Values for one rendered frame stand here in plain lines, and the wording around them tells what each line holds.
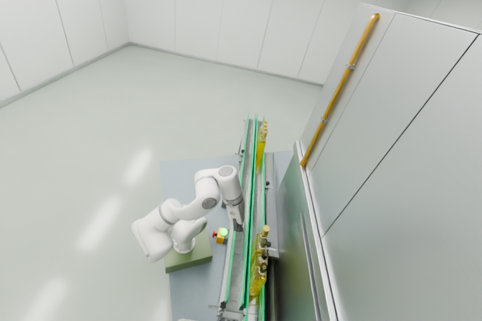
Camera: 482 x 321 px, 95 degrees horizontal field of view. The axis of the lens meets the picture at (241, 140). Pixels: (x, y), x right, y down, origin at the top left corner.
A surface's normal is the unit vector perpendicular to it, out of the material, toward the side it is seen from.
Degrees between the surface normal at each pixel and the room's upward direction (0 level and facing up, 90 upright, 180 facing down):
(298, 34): 90
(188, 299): 0
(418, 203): 90
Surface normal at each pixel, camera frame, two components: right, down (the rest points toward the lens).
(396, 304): -0.98, -0.20
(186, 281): 0.18, -0.78
